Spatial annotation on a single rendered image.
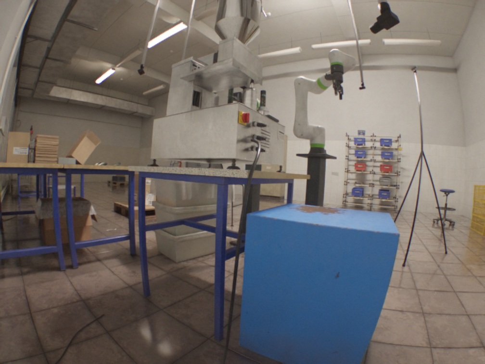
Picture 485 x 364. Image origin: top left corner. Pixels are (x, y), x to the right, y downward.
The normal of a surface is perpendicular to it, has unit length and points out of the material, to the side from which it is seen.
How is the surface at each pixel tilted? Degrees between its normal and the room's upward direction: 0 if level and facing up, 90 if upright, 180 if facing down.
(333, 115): 90
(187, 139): 90
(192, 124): 90
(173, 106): 90
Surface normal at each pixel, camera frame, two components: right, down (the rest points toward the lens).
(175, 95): -0.54, 0.00
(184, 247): 0.74, 0.17
